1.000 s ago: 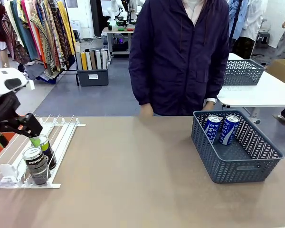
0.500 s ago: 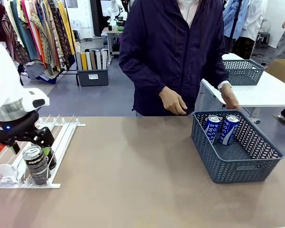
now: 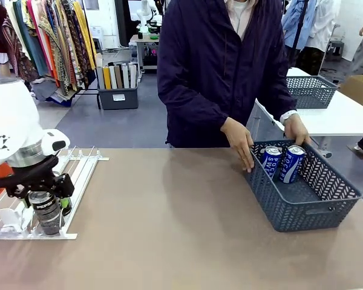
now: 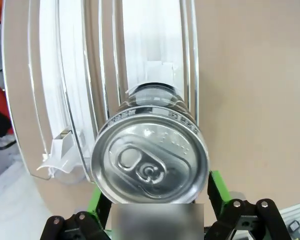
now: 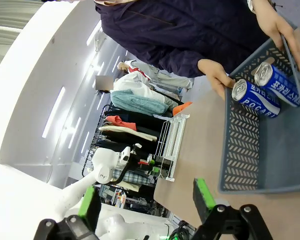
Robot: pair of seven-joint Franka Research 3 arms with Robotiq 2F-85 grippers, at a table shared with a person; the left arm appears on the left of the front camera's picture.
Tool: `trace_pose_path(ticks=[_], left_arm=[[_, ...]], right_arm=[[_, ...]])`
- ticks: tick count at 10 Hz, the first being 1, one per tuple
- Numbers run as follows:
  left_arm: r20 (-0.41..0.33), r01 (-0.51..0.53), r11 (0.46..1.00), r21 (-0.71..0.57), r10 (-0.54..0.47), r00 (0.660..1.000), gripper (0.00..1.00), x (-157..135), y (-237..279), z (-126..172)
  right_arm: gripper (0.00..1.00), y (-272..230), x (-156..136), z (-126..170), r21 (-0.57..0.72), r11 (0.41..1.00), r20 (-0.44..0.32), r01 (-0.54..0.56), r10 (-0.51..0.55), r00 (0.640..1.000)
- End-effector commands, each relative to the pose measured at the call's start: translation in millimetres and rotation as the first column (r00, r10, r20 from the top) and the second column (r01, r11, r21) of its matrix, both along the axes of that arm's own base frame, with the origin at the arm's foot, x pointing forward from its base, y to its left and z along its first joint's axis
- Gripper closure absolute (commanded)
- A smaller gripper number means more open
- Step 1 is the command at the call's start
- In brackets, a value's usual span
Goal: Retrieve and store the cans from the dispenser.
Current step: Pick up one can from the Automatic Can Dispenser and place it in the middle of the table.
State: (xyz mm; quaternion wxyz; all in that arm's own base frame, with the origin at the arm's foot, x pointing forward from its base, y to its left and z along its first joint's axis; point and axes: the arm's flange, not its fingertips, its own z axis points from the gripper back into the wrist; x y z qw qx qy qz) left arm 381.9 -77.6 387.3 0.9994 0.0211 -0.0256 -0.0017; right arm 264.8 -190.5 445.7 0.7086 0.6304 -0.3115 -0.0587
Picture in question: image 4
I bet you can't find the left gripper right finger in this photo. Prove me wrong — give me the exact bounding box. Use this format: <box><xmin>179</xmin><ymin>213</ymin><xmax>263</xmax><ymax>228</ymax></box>
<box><xmin>204</xmin><ymin>169</ymin><xmax>291</xmax><ymax>240</ymax></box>

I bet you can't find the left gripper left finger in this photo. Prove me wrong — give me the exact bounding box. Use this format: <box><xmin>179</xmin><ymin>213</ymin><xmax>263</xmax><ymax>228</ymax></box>
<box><xmin>41</xmin><ymin>186</ymin><xmax>112</xmax><ymax>240</ymax></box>

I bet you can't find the white wire can dispenser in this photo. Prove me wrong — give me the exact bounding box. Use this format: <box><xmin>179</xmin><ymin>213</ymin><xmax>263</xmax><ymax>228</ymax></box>
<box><xmin>1</xmin><ymin>0</ymin><xmax>200</xmax><ymax>185</ymax></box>

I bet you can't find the black Pepsi soda can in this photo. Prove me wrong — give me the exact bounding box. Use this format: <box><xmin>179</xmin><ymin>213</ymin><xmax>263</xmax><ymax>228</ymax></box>
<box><xmin>90</xmin><ymin>82</ymin><xmax>209</xmax><ymax>205</ymax></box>

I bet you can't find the grey aluminium profile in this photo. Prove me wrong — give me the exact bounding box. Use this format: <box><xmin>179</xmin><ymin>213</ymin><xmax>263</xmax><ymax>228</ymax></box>
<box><xmin>279</xmin><ymin>199</ymin><xmax>300</xmax><ymax>240</ymax></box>

